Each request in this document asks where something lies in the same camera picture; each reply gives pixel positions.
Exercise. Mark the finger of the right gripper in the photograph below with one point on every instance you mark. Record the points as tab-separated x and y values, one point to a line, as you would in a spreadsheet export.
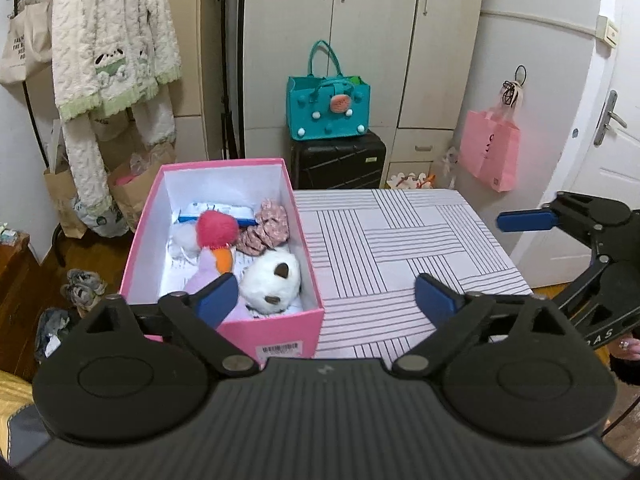
601	224
603	302

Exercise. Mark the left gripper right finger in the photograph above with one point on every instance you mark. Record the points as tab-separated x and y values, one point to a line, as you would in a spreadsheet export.
459	320

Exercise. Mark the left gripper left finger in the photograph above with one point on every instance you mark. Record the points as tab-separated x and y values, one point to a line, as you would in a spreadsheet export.
191	321

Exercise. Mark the orange egg sponge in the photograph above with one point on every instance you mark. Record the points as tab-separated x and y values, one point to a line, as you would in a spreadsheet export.
223	259

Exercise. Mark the white mesh bath pouf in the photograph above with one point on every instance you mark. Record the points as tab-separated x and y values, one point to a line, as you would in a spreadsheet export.
183	242

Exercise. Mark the white panda plush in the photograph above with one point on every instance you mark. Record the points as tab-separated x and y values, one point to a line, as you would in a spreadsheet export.
271	283

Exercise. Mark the purple plush with pink hat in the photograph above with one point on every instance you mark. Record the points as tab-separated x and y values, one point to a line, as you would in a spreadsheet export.
213	289

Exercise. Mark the pink floral scrunchie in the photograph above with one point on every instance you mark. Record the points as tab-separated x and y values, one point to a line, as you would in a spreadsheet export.
269	232

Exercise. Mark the person right hand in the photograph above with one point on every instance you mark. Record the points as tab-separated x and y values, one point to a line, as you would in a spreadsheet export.
626	348

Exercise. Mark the pink cardboard box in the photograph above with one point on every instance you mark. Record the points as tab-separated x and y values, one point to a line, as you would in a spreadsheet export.
181	193

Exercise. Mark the white door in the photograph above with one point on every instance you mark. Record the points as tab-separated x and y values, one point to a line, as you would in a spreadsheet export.
607	162

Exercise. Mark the striped tablecloth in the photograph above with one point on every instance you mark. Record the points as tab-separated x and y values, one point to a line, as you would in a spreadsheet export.
369	246

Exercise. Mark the pink paper bag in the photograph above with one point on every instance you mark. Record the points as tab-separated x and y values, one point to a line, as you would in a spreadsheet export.
489	147

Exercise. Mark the colourful gift bag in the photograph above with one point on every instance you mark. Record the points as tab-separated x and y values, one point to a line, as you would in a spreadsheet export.
410	181

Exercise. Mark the brown paper bag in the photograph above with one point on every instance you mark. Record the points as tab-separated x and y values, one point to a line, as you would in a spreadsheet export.
131	182

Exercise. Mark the black suitcase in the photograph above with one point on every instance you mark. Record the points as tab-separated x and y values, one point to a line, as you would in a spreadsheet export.
345	163

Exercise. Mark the teal felt tote bag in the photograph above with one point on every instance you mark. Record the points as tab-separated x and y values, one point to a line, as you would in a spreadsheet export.
326	107

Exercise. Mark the beige wardrobe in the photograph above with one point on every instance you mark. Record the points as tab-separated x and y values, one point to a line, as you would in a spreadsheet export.
237	56

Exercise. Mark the beige canvas tote bag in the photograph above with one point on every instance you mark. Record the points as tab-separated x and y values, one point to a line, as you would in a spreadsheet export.
13	54

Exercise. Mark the black clothes rack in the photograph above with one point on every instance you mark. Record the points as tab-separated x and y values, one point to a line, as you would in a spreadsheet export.
36	39

